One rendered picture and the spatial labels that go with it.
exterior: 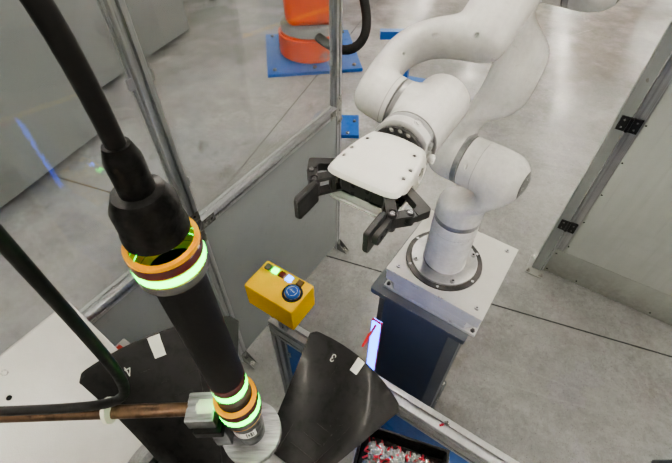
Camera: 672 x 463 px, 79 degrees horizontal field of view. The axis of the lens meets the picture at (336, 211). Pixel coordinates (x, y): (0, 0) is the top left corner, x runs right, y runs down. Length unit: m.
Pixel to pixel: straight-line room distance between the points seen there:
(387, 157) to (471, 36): 0.24
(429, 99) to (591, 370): 2.06
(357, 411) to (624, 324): 2.07
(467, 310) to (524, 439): 1.13
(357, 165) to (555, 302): 2.22
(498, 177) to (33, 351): 0.91
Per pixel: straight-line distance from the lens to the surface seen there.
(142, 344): 0.67
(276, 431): 0.56
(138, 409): 0.52
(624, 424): 2.45
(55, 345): 0.87
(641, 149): 2.16
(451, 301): 1.18
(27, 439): 0.90
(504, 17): 0.68
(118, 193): 0.23
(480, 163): 0.94
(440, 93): 0.62
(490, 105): 0.93
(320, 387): 0.85
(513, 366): 2.34
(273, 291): 1.11
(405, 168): 0.50
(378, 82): 0.62
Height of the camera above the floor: 1.99
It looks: 46 degrees down
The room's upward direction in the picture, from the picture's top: straight up
